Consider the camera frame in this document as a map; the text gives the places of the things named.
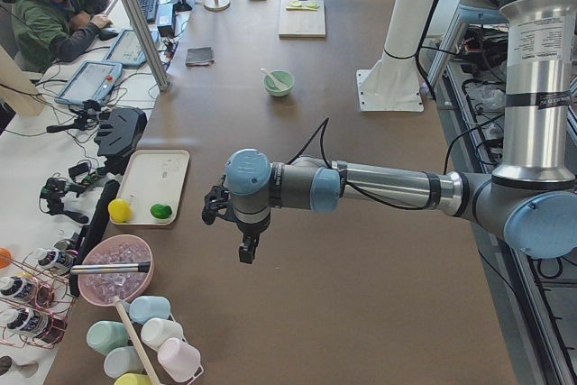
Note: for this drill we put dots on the white ceramic soup spoon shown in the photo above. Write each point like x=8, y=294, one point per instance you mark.
x=272, y=78

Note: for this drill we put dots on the yellow cup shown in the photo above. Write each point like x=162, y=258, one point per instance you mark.
x=131, y=378

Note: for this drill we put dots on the pale blue cup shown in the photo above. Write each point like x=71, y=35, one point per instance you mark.
x=122, y=360

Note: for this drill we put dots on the white cup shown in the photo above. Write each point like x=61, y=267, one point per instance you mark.
x=157, y=330

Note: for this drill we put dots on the mint green cup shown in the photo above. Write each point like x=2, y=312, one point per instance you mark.
x=105, y=336

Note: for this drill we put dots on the grey folded cloth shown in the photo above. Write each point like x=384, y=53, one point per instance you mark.
x=202, y=56

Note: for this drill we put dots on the person in green jacket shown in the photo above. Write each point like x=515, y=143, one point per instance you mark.
x=62, y=30

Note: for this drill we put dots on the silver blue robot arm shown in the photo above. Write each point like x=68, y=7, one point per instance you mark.
x=527, y=201

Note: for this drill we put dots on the wooden cutting board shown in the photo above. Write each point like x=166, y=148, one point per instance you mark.
x=301, y=24

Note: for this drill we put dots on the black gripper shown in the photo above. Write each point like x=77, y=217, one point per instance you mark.
x=251, y=234

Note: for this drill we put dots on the light blue cup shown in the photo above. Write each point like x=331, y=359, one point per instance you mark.
x=144, y=308

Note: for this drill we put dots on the yellow lemon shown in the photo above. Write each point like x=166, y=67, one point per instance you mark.
x=119, y=211

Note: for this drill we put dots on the copper wire bottle rack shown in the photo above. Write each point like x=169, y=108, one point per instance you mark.
x=35, y=298

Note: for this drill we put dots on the light green bowl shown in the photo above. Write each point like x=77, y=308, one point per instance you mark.
x=285, y=77

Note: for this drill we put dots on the blue teach pendant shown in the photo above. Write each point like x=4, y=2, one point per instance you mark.
x=93, y=81
x=126, y=50

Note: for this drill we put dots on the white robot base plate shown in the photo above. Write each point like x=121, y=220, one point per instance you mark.
x=381, y=91

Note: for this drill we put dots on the pink cup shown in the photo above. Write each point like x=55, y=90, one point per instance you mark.
x=180, y=360

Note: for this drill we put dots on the black plastic device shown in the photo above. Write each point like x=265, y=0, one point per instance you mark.
x=117, y=137

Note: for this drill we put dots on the green lime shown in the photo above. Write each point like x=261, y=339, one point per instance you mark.
x=161, y=211

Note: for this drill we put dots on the blue teach pendant far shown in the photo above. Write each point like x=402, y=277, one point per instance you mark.
x=126, y=50

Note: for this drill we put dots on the beige rabbit tray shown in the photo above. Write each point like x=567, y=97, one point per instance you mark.
x=153, y=176

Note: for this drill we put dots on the aluminium frame post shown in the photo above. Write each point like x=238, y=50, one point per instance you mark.
x=142, y=31

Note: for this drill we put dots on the blue teach pendant near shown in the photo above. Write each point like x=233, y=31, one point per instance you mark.
x=93, y=81

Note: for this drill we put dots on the yellow plastic knife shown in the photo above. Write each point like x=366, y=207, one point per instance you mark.
x=301, y=8

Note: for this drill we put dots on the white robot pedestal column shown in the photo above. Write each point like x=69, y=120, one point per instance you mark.
x=407, y=23

